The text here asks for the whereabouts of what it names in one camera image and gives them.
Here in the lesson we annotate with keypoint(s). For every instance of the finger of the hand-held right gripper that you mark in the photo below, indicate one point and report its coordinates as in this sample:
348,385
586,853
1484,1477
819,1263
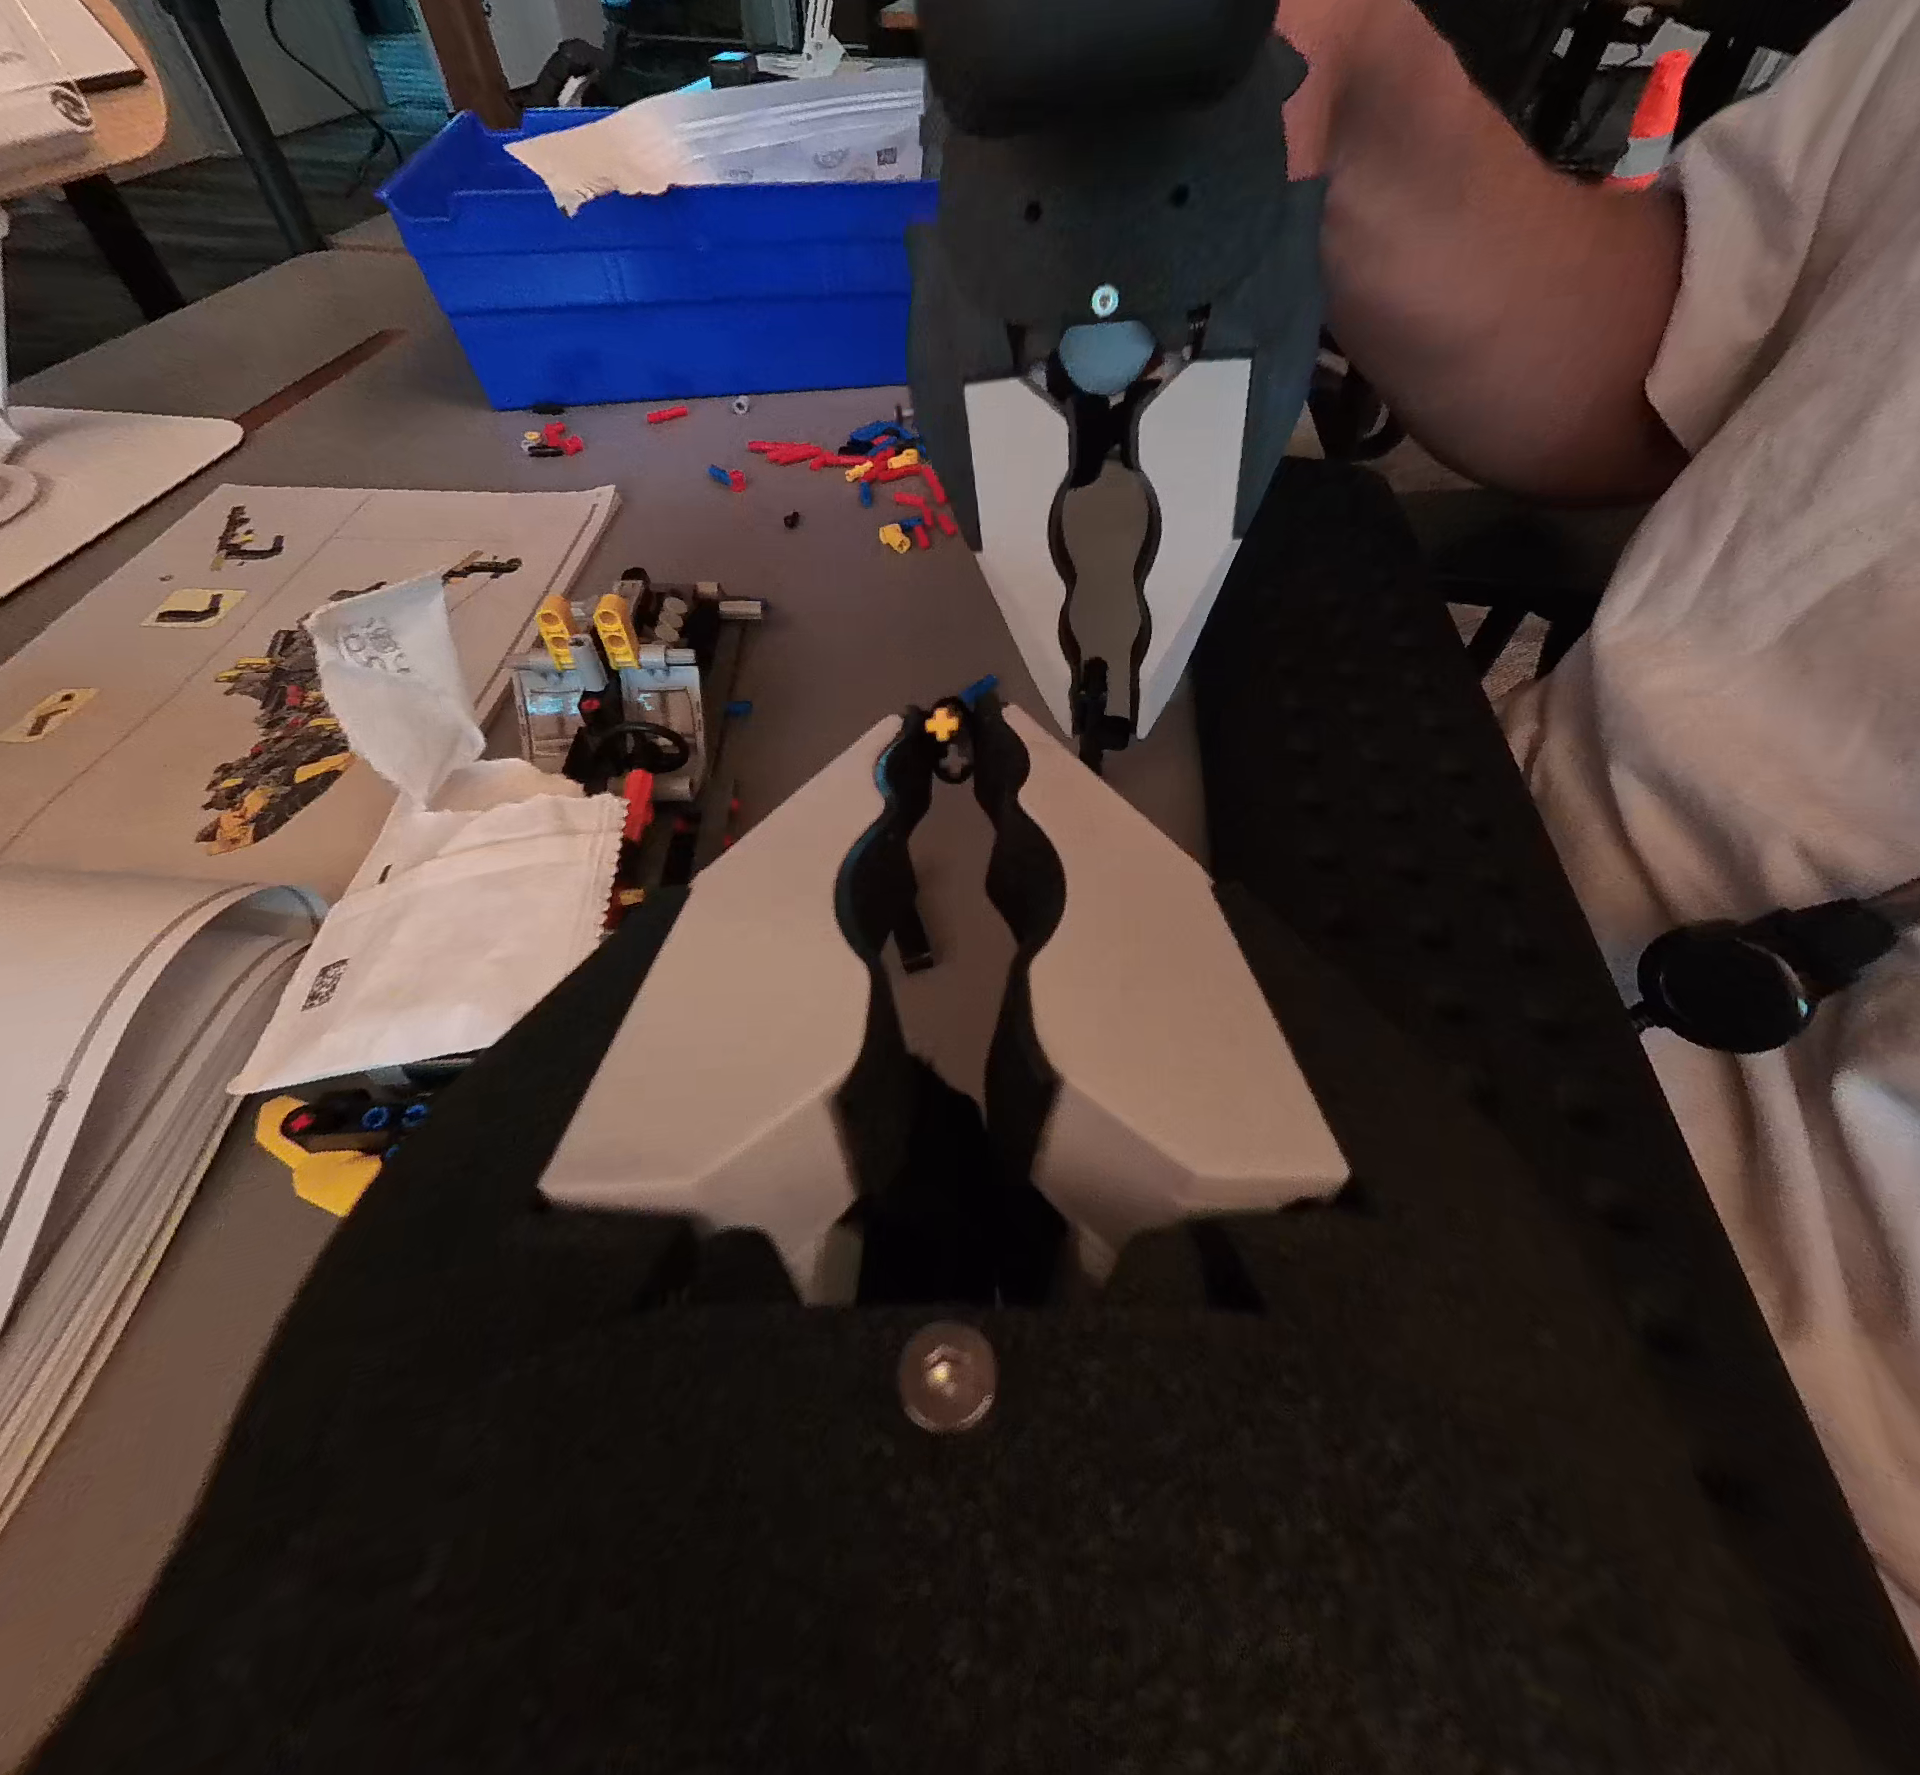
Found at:
1203,503
1013,503

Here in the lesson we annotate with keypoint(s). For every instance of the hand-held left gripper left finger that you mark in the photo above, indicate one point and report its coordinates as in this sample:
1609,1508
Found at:
721,1023

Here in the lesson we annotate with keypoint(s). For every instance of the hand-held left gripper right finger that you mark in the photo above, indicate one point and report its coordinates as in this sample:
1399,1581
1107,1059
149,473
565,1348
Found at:
1169,1023

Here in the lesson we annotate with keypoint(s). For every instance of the yellow lego axle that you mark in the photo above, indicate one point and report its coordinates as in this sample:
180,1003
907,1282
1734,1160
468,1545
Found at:
945,728

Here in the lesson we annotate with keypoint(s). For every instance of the person's right forearm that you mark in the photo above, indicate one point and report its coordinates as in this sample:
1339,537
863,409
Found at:
1500,274

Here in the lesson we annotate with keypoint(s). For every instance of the scattered small lego pins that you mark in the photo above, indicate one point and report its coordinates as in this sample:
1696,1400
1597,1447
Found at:
899,470

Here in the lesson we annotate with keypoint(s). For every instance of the black angled lego piece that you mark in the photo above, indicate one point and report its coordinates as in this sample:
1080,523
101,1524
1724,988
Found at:
916,928

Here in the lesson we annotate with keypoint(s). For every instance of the lego car chassis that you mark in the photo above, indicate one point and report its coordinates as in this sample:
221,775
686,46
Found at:
661,682

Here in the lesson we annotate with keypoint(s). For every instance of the lego instruction booklet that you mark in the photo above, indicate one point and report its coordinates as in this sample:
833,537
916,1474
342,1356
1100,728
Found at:
449,530

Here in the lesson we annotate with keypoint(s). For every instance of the white torn paper bag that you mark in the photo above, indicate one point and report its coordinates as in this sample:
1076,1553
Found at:
449,935

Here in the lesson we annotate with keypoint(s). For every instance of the blue plastic bin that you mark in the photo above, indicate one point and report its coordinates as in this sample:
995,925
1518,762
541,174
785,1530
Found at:
674,303

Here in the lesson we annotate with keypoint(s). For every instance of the empty white paper bags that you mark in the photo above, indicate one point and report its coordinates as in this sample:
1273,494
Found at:
721,144

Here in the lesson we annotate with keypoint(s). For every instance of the orange traffic cone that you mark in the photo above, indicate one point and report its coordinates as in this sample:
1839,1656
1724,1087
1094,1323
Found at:
1656,126

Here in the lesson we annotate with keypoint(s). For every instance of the black bag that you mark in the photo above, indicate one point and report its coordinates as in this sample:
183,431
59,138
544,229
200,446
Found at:
565,81

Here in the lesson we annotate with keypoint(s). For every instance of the person in white T-shirt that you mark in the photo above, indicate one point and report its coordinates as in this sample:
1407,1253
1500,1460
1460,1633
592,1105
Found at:
1800,530

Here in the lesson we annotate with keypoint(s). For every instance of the brown wooden strip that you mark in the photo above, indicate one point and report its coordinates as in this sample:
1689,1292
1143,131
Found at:
324,384

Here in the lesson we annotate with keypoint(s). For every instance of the black metal pole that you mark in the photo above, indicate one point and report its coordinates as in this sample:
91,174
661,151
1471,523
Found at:
210,53

